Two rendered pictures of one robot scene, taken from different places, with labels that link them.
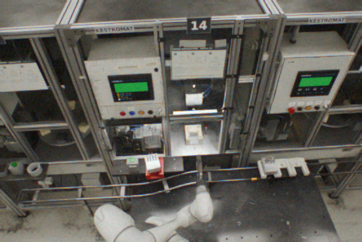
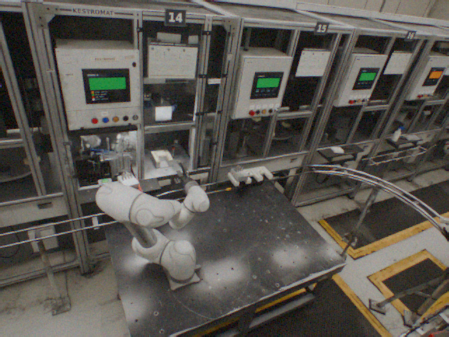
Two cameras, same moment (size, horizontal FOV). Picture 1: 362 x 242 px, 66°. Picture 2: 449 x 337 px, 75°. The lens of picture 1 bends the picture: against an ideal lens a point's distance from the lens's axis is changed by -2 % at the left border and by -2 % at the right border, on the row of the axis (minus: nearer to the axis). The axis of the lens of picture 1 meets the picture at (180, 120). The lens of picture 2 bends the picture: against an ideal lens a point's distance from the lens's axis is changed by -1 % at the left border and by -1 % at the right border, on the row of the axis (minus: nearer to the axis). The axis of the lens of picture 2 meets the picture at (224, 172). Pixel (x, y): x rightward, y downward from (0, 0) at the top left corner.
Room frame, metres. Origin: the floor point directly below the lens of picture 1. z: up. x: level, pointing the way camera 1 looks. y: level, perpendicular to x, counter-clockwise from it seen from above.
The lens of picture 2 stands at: (-0.44, 0.45, 2.29)
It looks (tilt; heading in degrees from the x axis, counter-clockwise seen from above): 35 degrees down; 329
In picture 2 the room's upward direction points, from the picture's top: 10 degrees clockwise
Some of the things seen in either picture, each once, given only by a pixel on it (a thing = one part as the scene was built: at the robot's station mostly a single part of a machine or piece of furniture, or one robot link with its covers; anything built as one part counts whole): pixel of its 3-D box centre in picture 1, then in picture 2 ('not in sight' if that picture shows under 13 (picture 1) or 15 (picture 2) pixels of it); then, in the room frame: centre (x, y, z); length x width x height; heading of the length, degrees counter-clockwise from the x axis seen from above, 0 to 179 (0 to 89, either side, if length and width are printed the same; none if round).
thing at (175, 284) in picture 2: not in sight; (184, 271); (0.60, 0.00, 0.71); 0.22 x 0.18 x 0.06; 92
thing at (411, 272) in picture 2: not in sight; (421, 283); (0.16, -2.36, 0.01); 1.00 x 0.55 x 0.01; 92
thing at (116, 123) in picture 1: (133, 120); (107, 129); (1.28, 0.31, 1.37); 0.36 x 0.04 x 0.04; 92
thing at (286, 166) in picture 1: (282, 169); (250, 177); (1.21, -0.78, 0.84); 0.36 x 0.14 x 0.10; 92
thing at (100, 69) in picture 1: (129, 79); (100, 83); (1.42, 0.31, 1.60); 0.42 x 0.29 x 0.46; 92
